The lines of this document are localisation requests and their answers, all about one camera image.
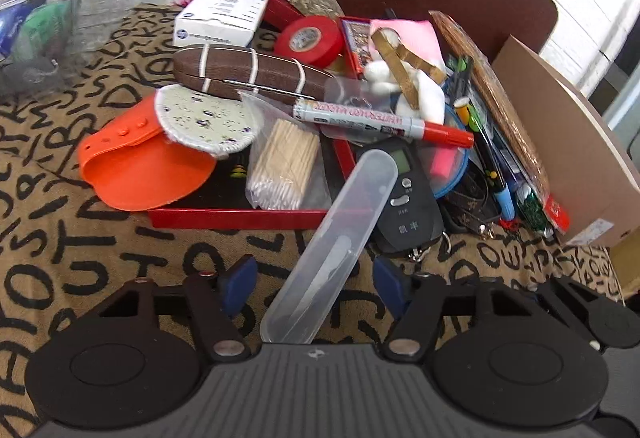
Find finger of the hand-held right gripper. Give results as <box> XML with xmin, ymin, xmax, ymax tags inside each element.
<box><xmin>531</xmin><ymin>275</ymin><xmax>608</xmax><ymax>321</ymax></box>

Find red card box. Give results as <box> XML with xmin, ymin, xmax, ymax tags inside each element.
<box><xmin>338</xmin><ymin>16</ymin><xmax>374</xmax><ymax>80</ymax></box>

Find gold strap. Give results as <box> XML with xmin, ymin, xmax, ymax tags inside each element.
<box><xmin>370</xmin><ymin>26</ymin><xmax>447</xmax><ymax>110</ymax></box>

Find bag of cotton swabs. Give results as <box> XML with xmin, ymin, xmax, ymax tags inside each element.
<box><xmin>244</xmin><ymin>90</ymin><xmax>322</xmax><ymax>212</ymax></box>

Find red cap whiteboard marker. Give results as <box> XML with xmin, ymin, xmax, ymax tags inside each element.
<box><xmin>292</xmin><ymin>97</ymin><xmax>475</xmax><ymax>150</ymax></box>

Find pink sticky notes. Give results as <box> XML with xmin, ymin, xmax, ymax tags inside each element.
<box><xmin>424</xmin><ymin>147</ymin><xmax>464</xmax><ymax>180</ymax></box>

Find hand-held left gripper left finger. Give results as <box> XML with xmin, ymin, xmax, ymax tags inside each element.
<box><xmin>97</xmin><ymin>254</ymin><xmax>259</xmax><ymax>364</ymax></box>

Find wrapped cork board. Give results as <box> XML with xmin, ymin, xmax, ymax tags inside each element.
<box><xmin>428</xmin><ymin>10</ymin><xmax>552</xmax><ymax>201</ymax></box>

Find letter print table cloth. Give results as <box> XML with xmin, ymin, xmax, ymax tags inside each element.
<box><xmin>0</xmin><ymin>3</ymin><xmax>626</xmax><ymax>424</ymax></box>

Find cardboard box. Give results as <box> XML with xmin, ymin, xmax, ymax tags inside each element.
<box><xmin>492</xmin><ymin>35</ymin><xmax>637</xmax><ymax>248</ymax></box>

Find white paper box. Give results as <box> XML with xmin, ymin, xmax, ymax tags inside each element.
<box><xmin>172</xmin><ymin>0</ymin><xmax>271</xmax><ymax>50</ymax></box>

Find brown striped glasses case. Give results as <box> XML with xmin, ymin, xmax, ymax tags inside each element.
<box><xmin>172</xmin><ymin>43</ymin><xmax>337</xmax><ymax>103</ymax></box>

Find blue tube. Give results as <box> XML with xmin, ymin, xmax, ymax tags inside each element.
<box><xmin>0</xmin><ymin>7</ymin><xmax>22</xmax><ymax>61</ymax></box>

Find black digital hanging scale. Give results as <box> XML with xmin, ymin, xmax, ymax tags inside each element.
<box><xmin>371</xmin><ymin>137</ymin><xmax>449</xmax><ymax>265</ymax></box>

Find round speckled coaster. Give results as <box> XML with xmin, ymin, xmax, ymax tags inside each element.
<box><xmin>153</xmin><ymin>84</ymin><xmax>262</xmax><ymax>162</ymax></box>

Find red tape roll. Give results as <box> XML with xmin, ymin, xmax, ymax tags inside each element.
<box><xmin>272</xmin><ymin>15</ymin><xmax>347</xmax><ymax>67</ymax></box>

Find brown monogram strap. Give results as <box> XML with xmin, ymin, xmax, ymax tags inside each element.
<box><xmin>442</xmin><ymin>165</ymin><xmax>502</xmax><ymax>240</ymax></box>

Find red flat box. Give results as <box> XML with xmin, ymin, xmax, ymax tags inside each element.
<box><xmin>249</xmin><ymin>0</ymin><xmax>302</xmax><ymax>31</ymax></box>

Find green bottle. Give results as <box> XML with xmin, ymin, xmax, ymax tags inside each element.
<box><xmin>22</xmin><ymin>0</ymin><xmax>72</xmax><ymax>61</ymax></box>

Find clear plastic storage bin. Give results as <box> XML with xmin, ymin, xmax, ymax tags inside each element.
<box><xmin>0</xmin><ymin>0</ymin><xmax>168</xmax><ymax>95</ymax></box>

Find red tray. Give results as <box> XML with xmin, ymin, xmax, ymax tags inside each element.
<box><xmin>147</xmin><ymin>137</ymin><xmax>359</xmax><ymax>231</ymax></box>

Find clear plastic toothbrush case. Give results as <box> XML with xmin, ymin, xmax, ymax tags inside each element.
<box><xmin>259</xmin><ymin>150</ymin><xmax>399</xmax><ymax>345</ymax></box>

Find white pink sock pair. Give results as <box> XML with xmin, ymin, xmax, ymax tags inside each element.
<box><xmin>362</xmin><ymin>18</ymin><xmax>447</xmax><ymax>125</ymax></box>

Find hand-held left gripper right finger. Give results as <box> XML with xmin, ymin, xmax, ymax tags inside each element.
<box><xmin>372</xmin><ymin>255</ymin><xmax>541</xmax><ymax>364</ymax></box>

